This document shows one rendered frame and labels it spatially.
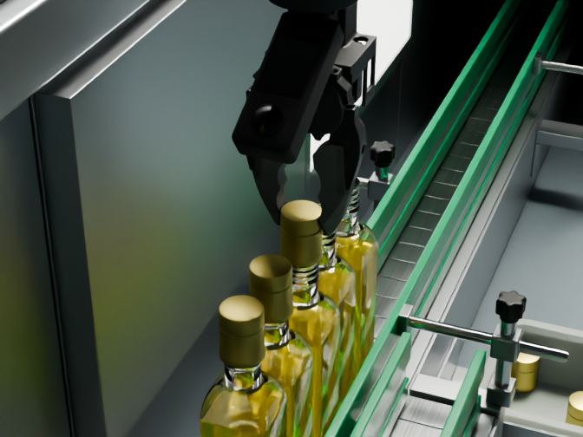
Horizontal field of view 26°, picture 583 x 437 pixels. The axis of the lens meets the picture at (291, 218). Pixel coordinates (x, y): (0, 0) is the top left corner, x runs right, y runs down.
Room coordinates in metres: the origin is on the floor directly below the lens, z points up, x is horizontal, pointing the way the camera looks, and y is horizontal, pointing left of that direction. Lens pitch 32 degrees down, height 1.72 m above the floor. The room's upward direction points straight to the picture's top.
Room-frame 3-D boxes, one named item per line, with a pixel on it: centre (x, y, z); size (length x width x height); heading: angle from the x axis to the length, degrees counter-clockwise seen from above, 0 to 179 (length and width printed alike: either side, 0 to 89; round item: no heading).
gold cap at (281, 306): (0.81, 0.02, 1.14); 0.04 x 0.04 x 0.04
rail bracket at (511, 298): (0.99, -0.19, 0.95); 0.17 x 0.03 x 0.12; 69
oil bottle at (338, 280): (0.92, -0.02, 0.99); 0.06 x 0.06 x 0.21; 68
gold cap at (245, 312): (0.76, 0.04, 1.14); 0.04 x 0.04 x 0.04
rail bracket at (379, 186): (1.28, -0.09, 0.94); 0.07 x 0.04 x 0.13; 69
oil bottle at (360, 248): (0.97, -0.05, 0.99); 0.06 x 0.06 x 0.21; 68
